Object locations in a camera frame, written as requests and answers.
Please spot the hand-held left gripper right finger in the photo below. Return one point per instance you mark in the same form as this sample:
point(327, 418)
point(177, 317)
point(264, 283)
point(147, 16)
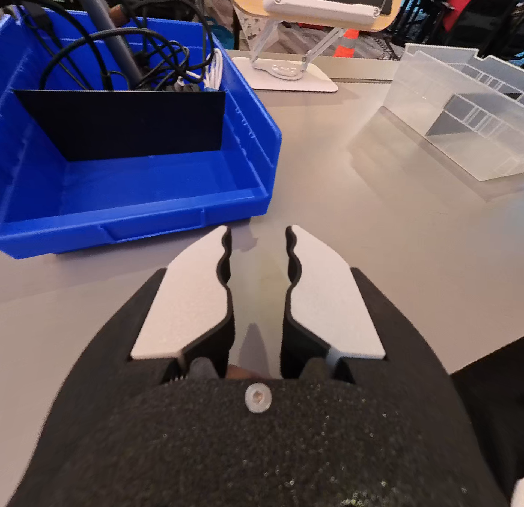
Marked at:
point(335, 310)

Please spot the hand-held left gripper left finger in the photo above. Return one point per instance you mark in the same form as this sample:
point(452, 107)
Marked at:
point(184, 310)

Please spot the blue plastic bin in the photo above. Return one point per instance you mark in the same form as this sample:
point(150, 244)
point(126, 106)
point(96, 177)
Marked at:
point(143, 187)

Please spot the clear plastic bin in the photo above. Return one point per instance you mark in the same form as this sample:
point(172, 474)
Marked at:
point(430, 89)

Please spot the grey desk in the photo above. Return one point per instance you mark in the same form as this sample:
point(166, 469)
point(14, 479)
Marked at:
point(368, 228)

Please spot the person's black clothing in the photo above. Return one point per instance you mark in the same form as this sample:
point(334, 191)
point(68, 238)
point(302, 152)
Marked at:
point(499, 412)

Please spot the black bin divider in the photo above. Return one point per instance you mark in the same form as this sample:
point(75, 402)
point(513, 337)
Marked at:
point(123, 122)

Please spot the orange traffic cone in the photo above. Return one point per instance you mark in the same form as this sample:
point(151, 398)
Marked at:
point(348, 44)

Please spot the teal bag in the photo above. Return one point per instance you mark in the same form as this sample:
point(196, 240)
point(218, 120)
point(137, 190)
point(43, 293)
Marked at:
point(217, 33)

